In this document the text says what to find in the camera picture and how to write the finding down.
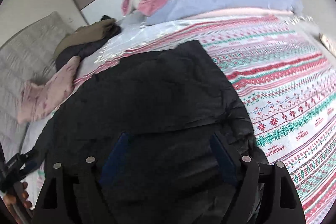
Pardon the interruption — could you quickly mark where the black quilted puffer jacket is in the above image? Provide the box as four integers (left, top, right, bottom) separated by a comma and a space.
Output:
34, 40, 266, 223

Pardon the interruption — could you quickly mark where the person's left hand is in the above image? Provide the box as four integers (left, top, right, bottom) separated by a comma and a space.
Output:
3, 182, 33, 223

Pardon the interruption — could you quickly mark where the pink floral garment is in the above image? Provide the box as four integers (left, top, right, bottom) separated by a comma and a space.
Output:
17, 56, 80, 123

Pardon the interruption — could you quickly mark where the grey quilted headboard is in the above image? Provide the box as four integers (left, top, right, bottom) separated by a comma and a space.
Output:
1, 11, 73, 160

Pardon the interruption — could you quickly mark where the dark navy folded garment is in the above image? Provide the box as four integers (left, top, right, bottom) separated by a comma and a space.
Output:
54, 15, 122, 71

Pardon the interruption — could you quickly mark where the patterned red green blanket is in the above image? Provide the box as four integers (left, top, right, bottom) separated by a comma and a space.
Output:
79, 16, 335, 223

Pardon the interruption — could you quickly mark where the olive green folded garment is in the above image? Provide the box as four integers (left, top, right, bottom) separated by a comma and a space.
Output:
54, 18, 118, 58

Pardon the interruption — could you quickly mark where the floral pillow at bedside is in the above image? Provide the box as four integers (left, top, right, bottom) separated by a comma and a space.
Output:
319, 34, 336, 57

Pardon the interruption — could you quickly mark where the light blue folded blanket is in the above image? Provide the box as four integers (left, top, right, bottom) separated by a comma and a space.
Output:
146, 0, 303, 25

